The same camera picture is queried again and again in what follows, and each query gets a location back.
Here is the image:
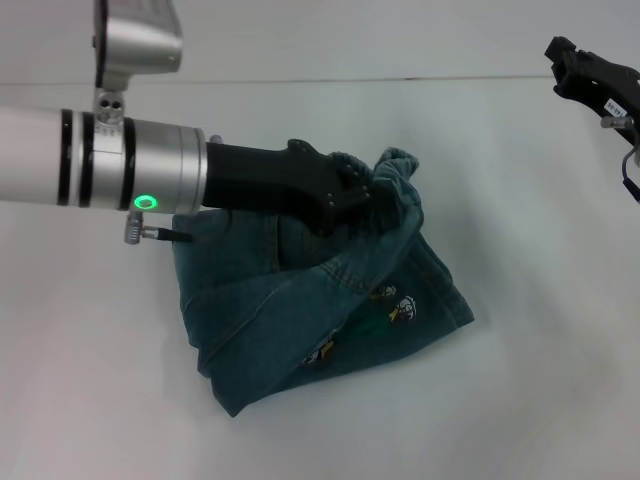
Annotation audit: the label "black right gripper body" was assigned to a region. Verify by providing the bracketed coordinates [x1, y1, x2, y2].
[551, 44, 640, 132]

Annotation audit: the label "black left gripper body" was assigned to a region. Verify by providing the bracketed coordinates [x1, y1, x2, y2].
[201, 138, 374, 237]

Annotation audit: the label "blue denim shorts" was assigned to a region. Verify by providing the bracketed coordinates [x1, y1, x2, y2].
[172, 145, 476, 419]

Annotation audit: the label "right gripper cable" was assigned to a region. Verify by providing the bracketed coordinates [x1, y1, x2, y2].
[598, 116, 640, 204]

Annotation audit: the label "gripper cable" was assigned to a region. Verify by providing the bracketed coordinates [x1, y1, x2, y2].
[598, 116, 640, 204]
[123, 211, 195, 247]

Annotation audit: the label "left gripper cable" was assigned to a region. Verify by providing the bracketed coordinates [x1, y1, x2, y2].
[123, 211, 195, 247]

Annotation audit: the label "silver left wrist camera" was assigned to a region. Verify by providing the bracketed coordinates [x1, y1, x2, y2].
[92, 0, 184, 92]

